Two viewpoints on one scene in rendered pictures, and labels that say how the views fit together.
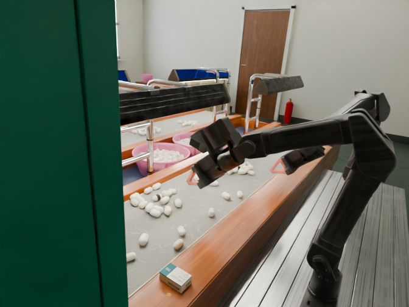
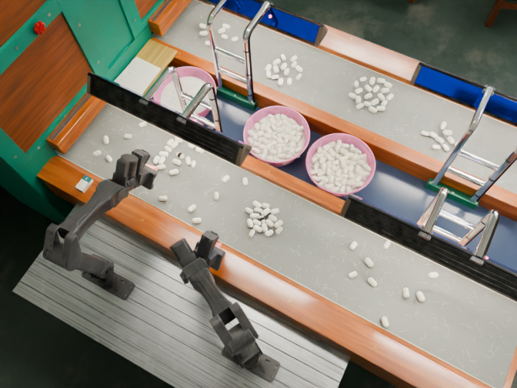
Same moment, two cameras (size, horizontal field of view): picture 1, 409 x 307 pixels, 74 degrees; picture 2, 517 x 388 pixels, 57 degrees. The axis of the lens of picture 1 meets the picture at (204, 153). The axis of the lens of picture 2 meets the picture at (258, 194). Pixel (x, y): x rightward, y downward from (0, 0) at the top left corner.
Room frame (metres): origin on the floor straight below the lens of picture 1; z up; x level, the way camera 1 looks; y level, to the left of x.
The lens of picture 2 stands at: (1.11, -0.81, 2.38)
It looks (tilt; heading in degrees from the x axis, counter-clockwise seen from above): 65 degrees down; 90
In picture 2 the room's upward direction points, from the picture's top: 5 degrees counter-clockwise
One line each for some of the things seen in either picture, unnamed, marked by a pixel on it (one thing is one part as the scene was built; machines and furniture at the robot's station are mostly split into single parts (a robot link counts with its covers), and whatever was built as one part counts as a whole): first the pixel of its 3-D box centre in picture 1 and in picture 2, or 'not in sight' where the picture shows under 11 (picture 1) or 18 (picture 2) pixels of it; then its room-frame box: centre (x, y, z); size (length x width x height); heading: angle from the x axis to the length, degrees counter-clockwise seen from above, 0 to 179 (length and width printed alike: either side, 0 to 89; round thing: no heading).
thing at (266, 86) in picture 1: (282, 83); (445, 248); (1.63, -0.42, 1.08); 0.62 x 0.08 x 0.07; 146
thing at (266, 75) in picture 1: (265, 111); (438, 245); (1.67, -0.36, 0.90); 0.20 x 0.19 x 0.45; 146
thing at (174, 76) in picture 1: (202, 74); (506, 104); (1.94, 0.05, 1.08); 0.62 x 0.08 x 0.07; 146
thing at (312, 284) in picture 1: (324, 282); (105, 277); (0.52, -0.31, 0.71); 0.20 x 0.07 x 0.08; 148
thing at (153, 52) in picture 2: not in sight; (142, 71); (0.65, 0.57, 0.77); 0.33 x 0.15 x 0.01; 56
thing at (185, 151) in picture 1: (161, 161); (276, 139); (1.20, 0.20, 0.72); 0.27 x 0.27 x 0.10
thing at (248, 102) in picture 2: not in sight; (241, 51); (1.09, 0.51, 0.90); 0.20 x 0.19 x 0.45; 146
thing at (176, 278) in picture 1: (175, 277); (84, 183); (0.44, 0.04, 0.77); 0.06 x 0.04 x 0.02; 56
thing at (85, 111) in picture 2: not in sight; (78, 118); (0.42, 0.31, 0.83); 0.30 x 0.06 x 0.07; 56
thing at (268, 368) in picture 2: not in sight; (250, 357); (1.03, -0.63, 0.71); 0.20 x 0.07 x 0.08; 148
